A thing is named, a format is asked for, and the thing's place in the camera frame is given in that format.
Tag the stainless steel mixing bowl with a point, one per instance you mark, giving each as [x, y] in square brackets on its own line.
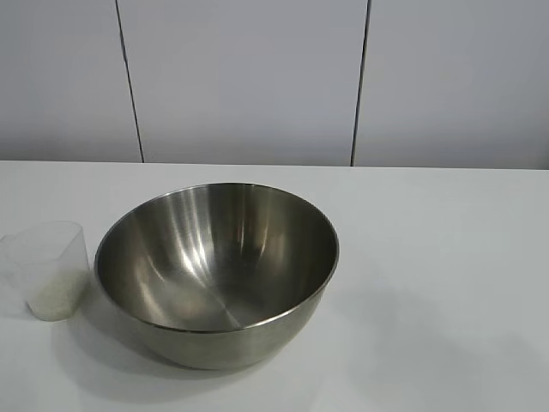
[214, 266]

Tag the clear plastic measuring cup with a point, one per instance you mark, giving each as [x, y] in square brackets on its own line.
[56, 257]

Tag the white rice grains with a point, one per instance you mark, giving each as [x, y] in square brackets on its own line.
[53, 302]

